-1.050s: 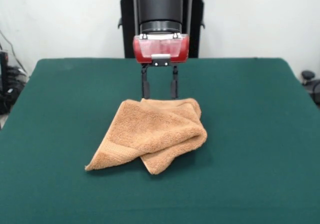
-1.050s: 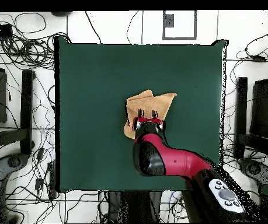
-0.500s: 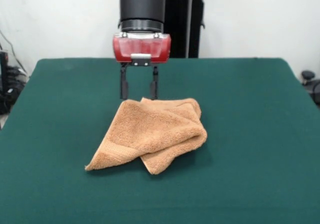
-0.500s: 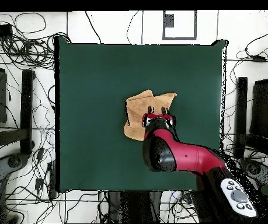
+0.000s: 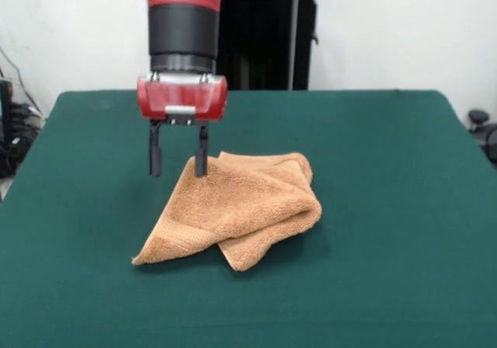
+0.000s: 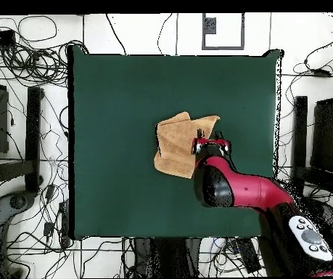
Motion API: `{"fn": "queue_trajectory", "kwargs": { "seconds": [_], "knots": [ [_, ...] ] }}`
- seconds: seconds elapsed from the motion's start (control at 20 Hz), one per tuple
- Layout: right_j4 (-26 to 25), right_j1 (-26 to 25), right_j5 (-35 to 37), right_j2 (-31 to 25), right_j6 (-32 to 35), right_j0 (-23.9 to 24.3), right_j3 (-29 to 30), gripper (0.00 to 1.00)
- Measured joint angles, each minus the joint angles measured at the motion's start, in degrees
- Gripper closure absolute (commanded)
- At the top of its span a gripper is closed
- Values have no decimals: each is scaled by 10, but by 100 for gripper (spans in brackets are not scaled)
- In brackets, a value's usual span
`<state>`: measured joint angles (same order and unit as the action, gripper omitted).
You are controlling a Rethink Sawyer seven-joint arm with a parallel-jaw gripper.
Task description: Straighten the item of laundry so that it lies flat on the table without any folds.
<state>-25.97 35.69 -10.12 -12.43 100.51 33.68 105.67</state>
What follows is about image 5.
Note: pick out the tan terry towel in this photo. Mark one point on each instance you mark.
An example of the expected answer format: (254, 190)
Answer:
(240, 212)

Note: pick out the dark green table cloth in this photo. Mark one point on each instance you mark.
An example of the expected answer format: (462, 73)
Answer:
(97, 208)

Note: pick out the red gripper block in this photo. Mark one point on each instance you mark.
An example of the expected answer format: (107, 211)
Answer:
(155, 99)

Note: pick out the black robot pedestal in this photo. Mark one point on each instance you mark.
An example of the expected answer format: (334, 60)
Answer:
(264, 45)

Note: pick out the grey office chair base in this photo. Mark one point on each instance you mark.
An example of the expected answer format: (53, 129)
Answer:
(479, 117)

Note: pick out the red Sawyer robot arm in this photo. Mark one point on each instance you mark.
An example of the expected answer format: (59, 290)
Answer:
(182, 21)

